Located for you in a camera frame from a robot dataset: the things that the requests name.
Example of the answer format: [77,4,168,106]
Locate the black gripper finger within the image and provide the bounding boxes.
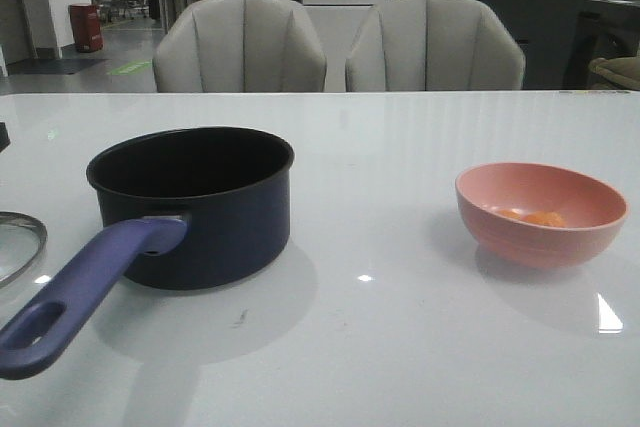
[0,122,10,151]

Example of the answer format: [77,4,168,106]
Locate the dark blue saucepan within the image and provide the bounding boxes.
[1,126,294,380]

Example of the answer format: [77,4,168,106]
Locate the orange ham slices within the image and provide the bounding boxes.
[495,209,566,228]

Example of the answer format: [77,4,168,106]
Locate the pink bowl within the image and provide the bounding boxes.
[455,162,628,268]

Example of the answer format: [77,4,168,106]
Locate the dark floor mat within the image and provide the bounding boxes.
[7,58,104,75]

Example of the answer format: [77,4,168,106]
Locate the red trash bin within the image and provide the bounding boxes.
[69,3,103,53]

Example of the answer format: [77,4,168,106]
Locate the left beige upholstered chair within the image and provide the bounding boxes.
[152,0,327,93]

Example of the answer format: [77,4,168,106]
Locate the beige upholstered chair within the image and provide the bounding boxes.
[344,0,526,92]
[152,0,327,93]

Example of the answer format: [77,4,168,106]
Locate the right beige upholstered chair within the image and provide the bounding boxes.
[344,0,526,92]

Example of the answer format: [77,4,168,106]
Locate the beige cushion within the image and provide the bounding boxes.
[588,56,640,91]

